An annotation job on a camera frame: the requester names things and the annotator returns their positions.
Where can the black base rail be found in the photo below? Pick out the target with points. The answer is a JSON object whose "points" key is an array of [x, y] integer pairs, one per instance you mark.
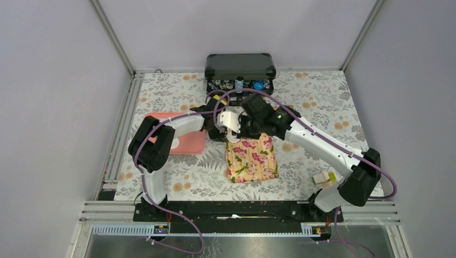
{"points": [[232, 217]]}

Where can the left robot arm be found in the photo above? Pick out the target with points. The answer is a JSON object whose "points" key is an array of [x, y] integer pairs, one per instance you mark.
{"points": [[151, 145]]}

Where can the blue white chip stack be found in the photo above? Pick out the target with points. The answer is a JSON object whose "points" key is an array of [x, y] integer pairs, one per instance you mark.
{"points": [[239, 84]]}

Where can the floral yellow tray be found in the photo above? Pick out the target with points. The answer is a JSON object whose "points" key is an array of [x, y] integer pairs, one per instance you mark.
{"points": [[251, 160]]}

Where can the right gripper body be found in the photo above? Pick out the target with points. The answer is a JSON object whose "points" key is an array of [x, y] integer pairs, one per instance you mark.
{"points": [[246, 127]]}

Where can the wooden double-ended rolling pin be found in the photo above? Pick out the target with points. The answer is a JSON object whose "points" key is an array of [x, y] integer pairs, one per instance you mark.
{"points": [[282, 107]]}

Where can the blue small blind button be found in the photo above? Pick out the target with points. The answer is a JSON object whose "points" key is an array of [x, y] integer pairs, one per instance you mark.
{"points": [[258, 85]]}

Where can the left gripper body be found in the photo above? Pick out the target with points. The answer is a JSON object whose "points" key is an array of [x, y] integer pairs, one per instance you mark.
{"points": [[215, 133]]}

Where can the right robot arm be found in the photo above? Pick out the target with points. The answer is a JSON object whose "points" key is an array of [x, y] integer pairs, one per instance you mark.
{"points": [[360, 170]]}

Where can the pink plastic tray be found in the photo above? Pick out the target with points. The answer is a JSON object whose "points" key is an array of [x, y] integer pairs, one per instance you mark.
{"points": [[191, 143]]}

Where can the white green eraser block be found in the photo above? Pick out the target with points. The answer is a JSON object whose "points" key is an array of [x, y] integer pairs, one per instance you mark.
{"points": [[324, 177]]}

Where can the white dough ball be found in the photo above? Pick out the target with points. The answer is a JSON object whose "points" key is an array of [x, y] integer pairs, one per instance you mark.
{"points": [[232, 137]]}

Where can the white dough wrapper lower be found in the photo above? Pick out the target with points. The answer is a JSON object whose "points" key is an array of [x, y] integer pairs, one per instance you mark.
{"points": [[175, 143]]}

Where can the black poker chip case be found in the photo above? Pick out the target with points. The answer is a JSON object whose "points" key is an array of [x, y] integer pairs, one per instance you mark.
{"points": [[221, 70]]}

